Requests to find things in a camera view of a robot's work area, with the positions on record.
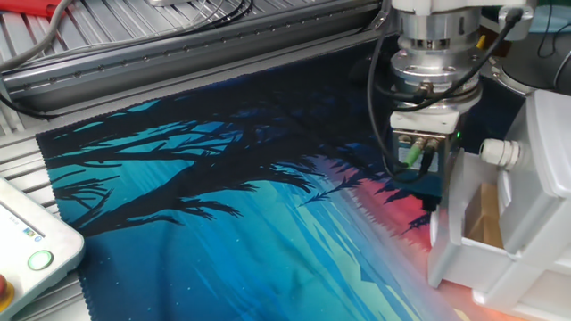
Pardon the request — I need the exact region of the grey Schunk gripper body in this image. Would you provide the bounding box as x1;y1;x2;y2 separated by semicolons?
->
390;128;465;200

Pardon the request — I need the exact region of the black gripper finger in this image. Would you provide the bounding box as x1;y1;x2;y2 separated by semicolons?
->
421;195;443;213

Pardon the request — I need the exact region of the white drawer with black knob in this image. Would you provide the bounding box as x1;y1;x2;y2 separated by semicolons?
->
427;149;518;289

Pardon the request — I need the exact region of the white drawer knob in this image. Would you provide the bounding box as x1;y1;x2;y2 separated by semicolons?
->
478;137;523;170

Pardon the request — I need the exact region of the white plastic drawer cabinet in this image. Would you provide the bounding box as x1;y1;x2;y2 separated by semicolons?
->
472;88;571;321

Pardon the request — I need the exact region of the tree print table cloth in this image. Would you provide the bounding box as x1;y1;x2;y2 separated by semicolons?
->
35;35;536;321

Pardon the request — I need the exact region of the white teach pendant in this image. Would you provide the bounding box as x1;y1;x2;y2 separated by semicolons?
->
0;176;86;321

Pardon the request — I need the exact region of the red flat object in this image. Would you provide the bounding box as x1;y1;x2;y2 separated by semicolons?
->
0;0;63;19

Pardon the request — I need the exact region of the black cable with green plug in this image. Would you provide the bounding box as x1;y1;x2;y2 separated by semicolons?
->
366;33;443;184

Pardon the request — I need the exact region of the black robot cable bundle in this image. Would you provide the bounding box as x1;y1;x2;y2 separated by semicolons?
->
392;8;525;112

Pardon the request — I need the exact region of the dark grey aluminium rail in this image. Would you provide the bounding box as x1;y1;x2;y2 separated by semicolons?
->
0;0;393;112

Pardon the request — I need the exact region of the thick grey cable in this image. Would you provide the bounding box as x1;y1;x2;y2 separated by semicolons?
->
0;0;75;72

